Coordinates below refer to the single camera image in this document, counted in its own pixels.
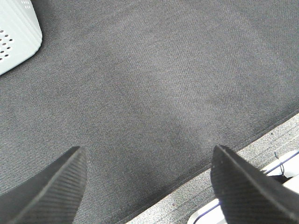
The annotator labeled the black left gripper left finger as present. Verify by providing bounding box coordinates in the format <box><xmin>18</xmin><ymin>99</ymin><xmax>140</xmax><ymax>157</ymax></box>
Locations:
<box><xmin>0</xmin><ymin>146</ymin><xmax>87</xmax><ymax>224</ymax></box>

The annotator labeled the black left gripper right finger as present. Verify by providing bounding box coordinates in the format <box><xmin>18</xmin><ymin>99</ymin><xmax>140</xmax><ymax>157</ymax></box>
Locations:
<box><xmin>210</xmin><ymin>145</ymin><xmax>299</xmax><ymax>224</ymax></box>

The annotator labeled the black table cloth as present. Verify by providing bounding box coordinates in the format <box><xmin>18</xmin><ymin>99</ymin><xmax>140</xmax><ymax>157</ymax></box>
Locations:
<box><xmin>0</xmin><ymin>0</ymin><xmax>299</xmax><ymax>224</ymax></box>

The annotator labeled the grey perforated laundry basket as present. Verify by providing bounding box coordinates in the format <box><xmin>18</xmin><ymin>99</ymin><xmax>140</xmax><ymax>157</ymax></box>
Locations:
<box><xmin>0</xmin><ymin>0</ymin><xmax>43</xmax><ymax>75</ymax></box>

